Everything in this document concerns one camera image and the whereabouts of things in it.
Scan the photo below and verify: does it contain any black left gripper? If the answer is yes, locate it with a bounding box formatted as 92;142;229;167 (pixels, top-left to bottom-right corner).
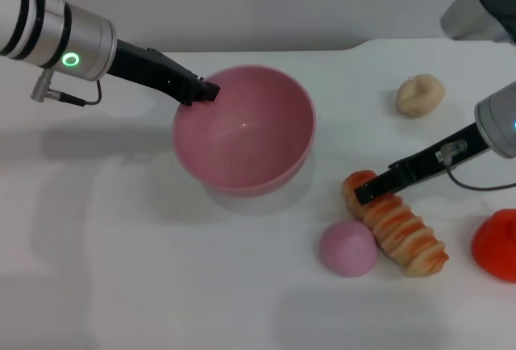
105;38;222;108

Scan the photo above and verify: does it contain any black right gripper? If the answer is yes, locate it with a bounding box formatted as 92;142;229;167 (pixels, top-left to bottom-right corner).
353;122;491;207

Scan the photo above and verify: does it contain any orange striped bread roll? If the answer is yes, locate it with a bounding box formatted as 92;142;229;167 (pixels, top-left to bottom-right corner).
342;169;450;278

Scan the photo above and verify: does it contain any pink plastic bowl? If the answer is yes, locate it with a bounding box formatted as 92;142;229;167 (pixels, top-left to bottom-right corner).
172;65;317;198

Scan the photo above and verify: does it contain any beige round bread bun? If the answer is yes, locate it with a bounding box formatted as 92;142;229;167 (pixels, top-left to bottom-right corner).
395;74;447;118

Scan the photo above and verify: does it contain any pink round bun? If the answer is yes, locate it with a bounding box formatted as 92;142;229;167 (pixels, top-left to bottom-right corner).
319;220;379;278

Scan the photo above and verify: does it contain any red pleated bun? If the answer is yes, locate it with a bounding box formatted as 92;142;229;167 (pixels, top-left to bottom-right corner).
471;209;516;284

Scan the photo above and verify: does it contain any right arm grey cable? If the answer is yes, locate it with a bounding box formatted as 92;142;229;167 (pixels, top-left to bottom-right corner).
436;139;516;191

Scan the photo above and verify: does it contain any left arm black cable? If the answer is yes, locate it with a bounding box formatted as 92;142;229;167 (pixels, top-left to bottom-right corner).
31;69;102;106

